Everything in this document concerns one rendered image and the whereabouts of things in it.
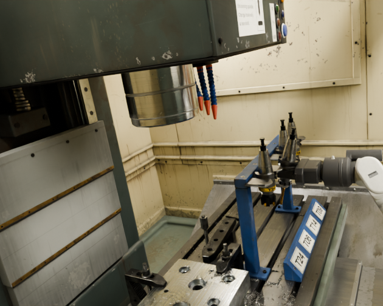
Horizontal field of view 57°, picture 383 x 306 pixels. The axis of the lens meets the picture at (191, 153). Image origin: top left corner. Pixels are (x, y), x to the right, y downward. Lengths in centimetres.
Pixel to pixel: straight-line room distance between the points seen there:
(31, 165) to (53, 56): 37
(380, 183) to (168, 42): 69
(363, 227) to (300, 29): 90
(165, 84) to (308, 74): 107
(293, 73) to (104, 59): 114
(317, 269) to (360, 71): 86
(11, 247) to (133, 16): 70
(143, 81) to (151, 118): 8
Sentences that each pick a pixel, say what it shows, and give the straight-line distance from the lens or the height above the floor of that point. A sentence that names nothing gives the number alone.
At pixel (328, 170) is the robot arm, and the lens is 111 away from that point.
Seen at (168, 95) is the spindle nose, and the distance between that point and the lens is 74.
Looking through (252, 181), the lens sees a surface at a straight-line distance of 104.
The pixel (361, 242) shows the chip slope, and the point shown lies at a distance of 166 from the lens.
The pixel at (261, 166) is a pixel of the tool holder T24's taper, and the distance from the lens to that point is 105.
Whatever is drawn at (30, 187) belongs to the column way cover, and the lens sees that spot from 109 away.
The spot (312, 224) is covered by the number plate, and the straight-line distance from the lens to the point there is 136.
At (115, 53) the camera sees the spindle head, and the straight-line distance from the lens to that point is 71.
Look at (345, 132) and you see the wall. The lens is 175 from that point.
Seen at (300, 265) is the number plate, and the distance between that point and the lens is 117.
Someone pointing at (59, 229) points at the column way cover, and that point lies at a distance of 118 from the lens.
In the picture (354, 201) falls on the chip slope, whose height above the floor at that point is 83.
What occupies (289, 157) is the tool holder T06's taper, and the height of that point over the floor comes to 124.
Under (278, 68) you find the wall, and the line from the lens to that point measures 174.
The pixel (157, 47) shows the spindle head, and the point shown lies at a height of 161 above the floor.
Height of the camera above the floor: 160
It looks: 16 degrees down
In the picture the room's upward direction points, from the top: 9 degrees counter-clockwise
